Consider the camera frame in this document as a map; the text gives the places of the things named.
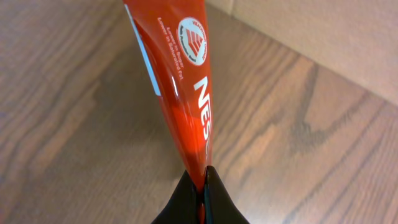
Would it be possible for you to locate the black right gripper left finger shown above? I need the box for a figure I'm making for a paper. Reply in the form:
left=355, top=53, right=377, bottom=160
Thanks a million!
left=152, top=171, right=199, bottom=224

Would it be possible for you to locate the red coffee stick sachet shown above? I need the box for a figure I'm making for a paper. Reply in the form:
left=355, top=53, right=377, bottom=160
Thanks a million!
left=123, top=0, right=214, bottom=194

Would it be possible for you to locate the brown cardboard panel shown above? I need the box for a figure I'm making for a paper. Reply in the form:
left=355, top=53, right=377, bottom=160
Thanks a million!
left=208, top=0, right=397, bottom=103

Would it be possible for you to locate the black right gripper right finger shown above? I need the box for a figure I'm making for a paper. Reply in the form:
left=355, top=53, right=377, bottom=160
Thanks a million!
left=204, top=166, right=249, bottom=224

